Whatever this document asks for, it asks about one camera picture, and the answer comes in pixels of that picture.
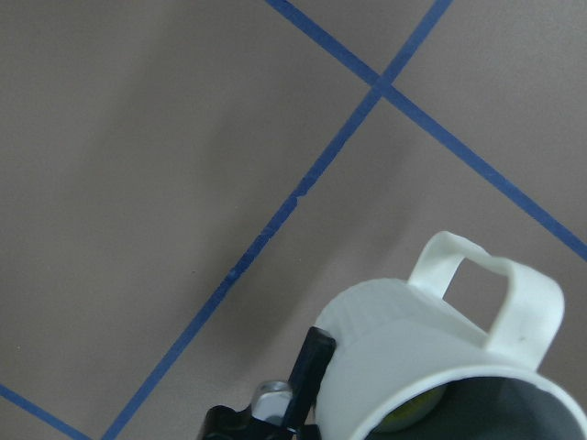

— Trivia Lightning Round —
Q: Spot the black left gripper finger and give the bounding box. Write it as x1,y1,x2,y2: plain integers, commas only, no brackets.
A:
282,326,336,439

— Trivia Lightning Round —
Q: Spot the white plastic mug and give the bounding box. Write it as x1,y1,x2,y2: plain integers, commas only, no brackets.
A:
315,232,586,439

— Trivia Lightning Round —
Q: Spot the green lemon slice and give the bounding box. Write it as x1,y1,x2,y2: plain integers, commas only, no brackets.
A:
374,385,448,434

